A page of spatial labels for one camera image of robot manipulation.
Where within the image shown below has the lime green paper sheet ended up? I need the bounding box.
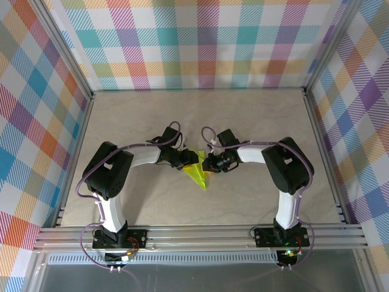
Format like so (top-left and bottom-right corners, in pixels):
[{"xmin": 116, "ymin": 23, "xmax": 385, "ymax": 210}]
[{"xmin": 181, "ymin": 148, "xmax": 215, "ymax": 192}]

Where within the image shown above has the grey metal shelf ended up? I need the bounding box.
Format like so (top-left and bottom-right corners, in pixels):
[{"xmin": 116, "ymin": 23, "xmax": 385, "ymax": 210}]
[{"xmin": 26, "ymin": 251, "xmax": 374, "ymax": 292}]

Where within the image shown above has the small circuit board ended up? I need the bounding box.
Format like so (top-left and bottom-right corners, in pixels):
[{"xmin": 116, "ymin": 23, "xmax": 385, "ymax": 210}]
[
  {"xmin": 278, "ymin": 249, "xmax": 301, "ymax": 264},
  {"xmin": 105, "ymin": 249, "xmax": 136, "ymax": 265}
]

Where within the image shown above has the plaid backdrop panel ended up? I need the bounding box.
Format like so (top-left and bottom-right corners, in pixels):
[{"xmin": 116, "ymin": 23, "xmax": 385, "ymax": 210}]
[
  {"xmin": 0, "ymin": 0, "xmax": 92, "ymax": 292},
  {"xmin": 309, "ymin": 0, "xmax": 389, "ymax": 292},
  {"xmin": 48, "ymin": 0, "xmax": 347, "ymax": 91}
]

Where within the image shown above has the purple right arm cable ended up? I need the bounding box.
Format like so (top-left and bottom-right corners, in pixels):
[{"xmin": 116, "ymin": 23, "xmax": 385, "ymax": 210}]
[{"xmin": 200, "ymin": 126, "xmax": 317, "ymax": 271}]

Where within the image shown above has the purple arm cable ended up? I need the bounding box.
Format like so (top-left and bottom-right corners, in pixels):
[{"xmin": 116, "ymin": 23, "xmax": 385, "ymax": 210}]
[
  {"xmin": 75, "ymin": 121, "xmax": 184, "ymax": 273},
  {"xmin": 200, "ymin": 126, "xmax": 317, "ymax": 271}
]

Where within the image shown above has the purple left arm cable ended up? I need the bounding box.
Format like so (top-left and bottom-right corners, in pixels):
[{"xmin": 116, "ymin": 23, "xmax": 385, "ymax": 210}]
[{"xmin": 75, "ymin": 121, "xmax": 184, "ymax": 273}]

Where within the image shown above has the wide aluminium frame rail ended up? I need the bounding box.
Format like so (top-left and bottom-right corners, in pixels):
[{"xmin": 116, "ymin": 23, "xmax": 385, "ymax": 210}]
[{"xmin": 32, "ymin": 224, "xmax": 370, "ymax": 252}]

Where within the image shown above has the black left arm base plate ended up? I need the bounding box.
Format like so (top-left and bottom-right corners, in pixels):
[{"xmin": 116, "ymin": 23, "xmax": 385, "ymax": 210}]
[{"xmin": 92, "ymin": 228, "xmax": 149, "ymax": 249}]

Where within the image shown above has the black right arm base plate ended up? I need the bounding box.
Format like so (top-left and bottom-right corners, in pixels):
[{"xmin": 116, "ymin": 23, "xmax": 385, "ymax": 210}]
[{"xmin": 253, "ymin": 226, "xmax": 310, "ymax": 248}]

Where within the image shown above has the slotted grey cable duct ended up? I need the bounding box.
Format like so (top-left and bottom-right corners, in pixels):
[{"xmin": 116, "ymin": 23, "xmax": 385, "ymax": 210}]
[{"xmin": 47, "ymin": 254, "xmax": 280, "ymax": 265}]

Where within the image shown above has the aluminium side rail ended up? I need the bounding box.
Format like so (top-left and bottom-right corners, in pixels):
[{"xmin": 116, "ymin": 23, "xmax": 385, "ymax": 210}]
[
  {"xmin": 54, "ymin": 92, "xmax": 97, "ymax": 228},
  {"xmin": 303, "ymin": 89, "xmax": 349, "ymax": 225}
]

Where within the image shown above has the aluminium frame post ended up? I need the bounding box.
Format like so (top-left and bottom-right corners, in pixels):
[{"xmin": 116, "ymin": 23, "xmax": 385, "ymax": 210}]
[
  {"xmin": 30, "ymin": 0, "xmax": 95, "ymax": 97},
  {"xmin": 303, "ymin": 0, "xmax": 364, "ymax": 92}
]

